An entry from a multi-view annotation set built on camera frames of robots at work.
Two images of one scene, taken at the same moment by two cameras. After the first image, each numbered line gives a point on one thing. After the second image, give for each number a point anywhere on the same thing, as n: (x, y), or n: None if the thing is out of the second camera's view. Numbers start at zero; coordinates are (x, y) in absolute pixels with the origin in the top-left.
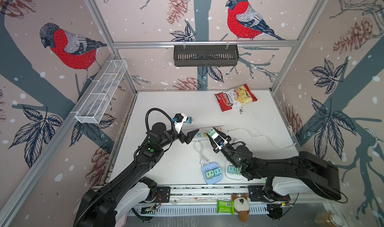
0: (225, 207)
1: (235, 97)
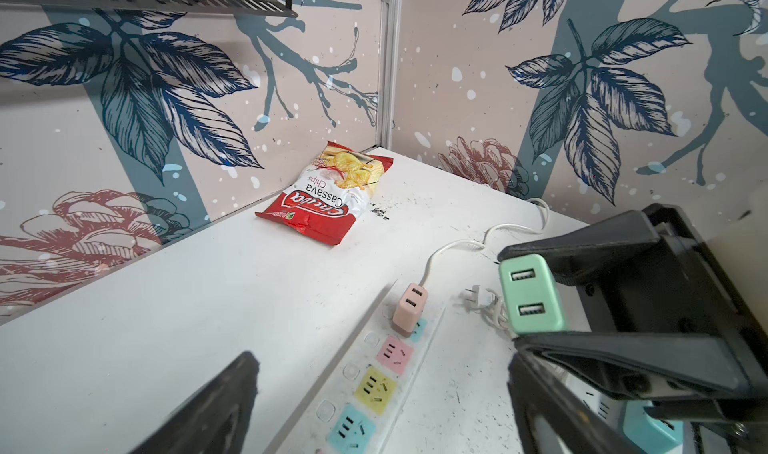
0: None
1: (326, 201)
